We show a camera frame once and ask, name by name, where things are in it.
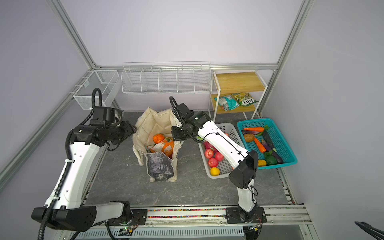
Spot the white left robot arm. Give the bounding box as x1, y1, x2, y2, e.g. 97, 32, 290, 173
32, 88, 137, 240

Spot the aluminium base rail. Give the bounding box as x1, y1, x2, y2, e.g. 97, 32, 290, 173
77, 205, 319, 240

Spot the green avocado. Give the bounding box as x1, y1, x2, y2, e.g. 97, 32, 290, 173
265, 155, 278, 166

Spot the white wire wall basket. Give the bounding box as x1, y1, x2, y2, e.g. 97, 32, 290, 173
121, 62, 213, 94

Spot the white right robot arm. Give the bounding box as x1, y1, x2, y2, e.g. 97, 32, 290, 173
169, 96, 267, 224

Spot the cream canvas grocery bag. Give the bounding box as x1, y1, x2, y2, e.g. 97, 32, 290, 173
133, 108, 183, 182

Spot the teal snack bag lower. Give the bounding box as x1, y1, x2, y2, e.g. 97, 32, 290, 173
214, 95, 240, 112

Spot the green snack bag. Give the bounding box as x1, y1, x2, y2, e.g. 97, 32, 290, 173
232, 93, 257, 107

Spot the dark purple eggplant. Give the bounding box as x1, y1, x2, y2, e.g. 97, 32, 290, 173
262, 131, 284, 164

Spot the red apple in basket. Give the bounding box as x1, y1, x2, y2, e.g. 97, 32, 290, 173
205, 149, 215, 159

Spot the black tripod leg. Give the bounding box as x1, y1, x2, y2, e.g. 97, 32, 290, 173
355, 221, 384, 240

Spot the teal plastic vegetable basket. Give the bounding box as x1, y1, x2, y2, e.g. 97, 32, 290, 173
237, 119, 298, 170

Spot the two-tier wooden shelf rack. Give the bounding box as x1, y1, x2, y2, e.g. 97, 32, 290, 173
208, 70, 269, 121

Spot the yellow lemon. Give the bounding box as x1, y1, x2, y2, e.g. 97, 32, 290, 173
210, 167, 221, 177

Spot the orange snack bag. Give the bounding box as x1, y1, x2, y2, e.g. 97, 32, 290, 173
147, 138, 175, 159

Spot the white mesh box basket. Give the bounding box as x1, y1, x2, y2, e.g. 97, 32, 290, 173
72, 69, 121, 111

